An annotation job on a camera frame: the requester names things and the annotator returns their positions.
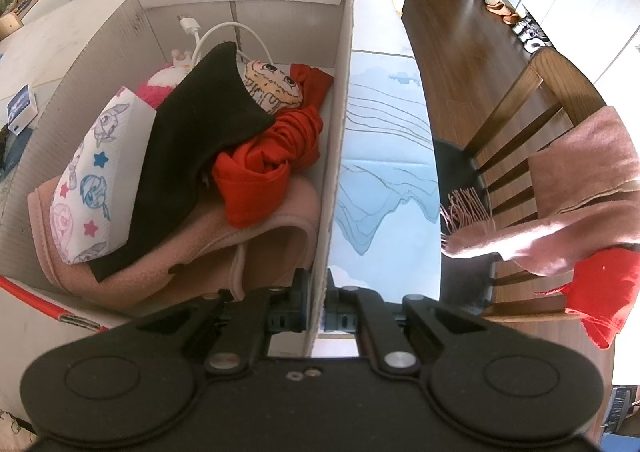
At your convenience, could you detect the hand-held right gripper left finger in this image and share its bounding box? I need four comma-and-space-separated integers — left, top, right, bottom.
135, 268, 312, 377

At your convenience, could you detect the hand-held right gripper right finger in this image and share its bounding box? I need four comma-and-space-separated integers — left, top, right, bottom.
323, 271, 493, 375

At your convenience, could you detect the pink fleece hat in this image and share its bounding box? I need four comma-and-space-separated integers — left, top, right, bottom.
27, 174, 320, 310

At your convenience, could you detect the red cloth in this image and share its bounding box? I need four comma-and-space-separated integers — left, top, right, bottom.
212, 63, 335, 228

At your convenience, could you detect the black cloth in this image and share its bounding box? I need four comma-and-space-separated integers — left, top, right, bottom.
90, 43, 278, 283

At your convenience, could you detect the cartoon face plush doll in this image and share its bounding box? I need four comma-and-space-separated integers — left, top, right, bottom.
243, 60, 304, 113

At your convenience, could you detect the cartoon printed tissue pack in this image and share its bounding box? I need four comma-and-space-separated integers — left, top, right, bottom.
50, 87, 157, 265

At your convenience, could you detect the pink plush ball toy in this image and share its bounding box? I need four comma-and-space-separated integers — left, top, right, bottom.
131, 48, 193, 110

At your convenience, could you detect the white charging cable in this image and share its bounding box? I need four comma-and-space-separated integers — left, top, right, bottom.
177, 14, 281, 75

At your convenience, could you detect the red white cardboard box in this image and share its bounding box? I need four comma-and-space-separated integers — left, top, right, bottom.
0, 0, 358, 358

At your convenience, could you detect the light blue printed placemat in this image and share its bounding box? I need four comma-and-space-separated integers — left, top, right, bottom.
327, 49, 443, 303

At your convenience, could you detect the black seat cushion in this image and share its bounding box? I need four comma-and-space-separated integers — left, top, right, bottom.
432, 137, 503, 315

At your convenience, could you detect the red garment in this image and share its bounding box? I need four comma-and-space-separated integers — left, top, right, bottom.
535, 247, 640, 350

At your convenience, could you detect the pink fringed scarf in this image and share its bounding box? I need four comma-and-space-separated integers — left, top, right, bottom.
440, 105, 640, 278

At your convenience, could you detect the wooden chair with scarf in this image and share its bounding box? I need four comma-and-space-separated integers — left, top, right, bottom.
432, 48, 616, 323

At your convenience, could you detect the row of shoes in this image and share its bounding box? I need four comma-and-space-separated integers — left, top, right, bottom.
475, 0, 553, 53

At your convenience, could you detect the small white blue box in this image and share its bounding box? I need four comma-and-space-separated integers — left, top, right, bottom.
6, 86, 38, 133

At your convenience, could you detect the tall white cabinet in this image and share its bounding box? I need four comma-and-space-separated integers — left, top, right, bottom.
482, 0, 640, 98

